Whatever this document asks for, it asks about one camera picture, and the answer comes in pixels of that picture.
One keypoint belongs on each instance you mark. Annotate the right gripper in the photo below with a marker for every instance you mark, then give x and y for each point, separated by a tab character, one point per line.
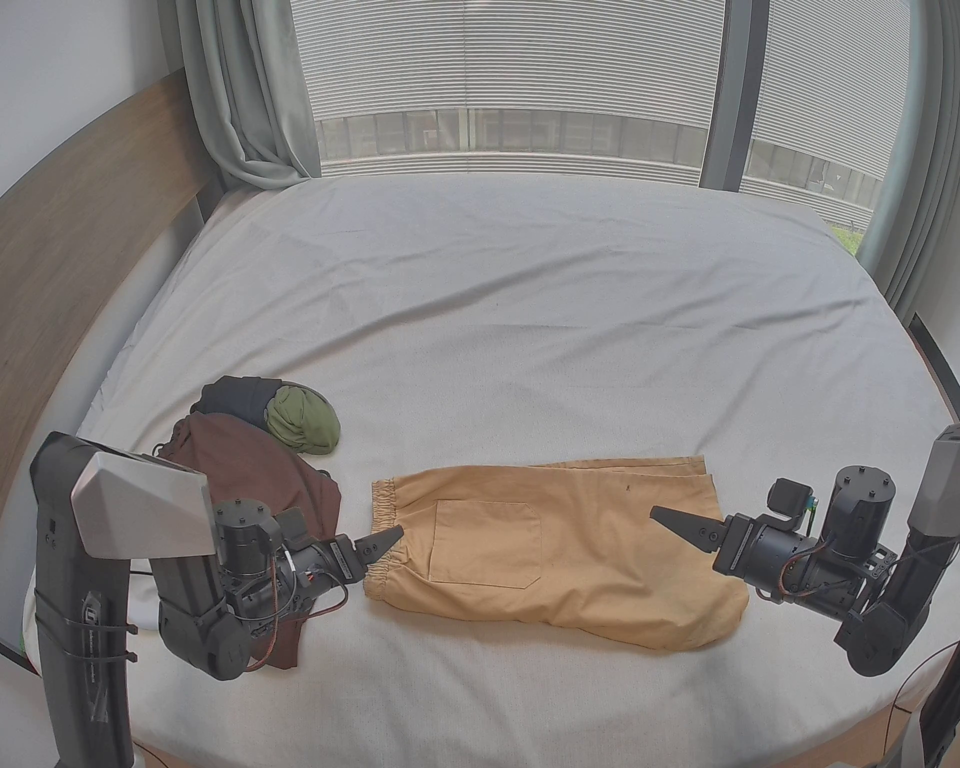
765	559

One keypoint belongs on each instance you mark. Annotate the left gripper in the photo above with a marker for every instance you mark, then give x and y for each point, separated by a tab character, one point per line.
326	566

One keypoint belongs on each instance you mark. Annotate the tan shorts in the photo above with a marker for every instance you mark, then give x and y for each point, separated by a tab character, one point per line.
585	540

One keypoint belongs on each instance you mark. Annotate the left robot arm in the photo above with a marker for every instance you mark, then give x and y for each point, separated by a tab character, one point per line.
82	600

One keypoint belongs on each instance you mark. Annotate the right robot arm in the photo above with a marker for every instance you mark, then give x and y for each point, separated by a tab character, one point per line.
862	510

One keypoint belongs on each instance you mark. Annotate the bed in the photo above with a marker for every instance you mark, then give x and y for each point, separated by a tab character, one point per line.
525	337

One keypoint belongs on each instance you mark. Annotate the olive green garment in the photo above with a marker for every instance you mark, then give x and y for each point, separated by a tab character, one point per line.
304	424

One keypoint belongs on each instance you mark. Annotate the brown garment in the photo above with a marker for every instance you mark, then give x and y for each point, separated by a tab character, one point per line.
247	465

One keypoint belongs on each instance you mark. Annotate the dark blue garment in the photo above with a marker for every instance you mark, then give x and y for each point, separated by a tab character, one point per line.
232	401

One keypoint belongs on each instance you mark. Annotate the grey-green curtain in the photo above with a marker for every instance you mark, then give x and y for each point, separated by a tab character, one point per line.
240	90
930	187

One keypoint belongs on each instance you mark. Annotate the window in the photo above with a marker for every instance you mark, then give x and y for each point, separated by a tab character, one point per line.
525	75

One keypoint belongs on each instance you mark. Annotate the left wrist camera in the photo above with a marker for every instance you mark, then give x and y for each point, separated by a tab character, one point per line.
291	529

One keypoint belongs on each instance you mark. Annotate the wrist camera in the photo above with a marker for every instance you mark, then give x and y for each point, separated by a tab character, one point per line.
291	529
791	502

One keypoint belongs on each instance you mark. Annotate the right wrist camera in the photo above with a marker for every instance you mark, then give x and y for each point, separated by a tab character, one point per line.
791	502

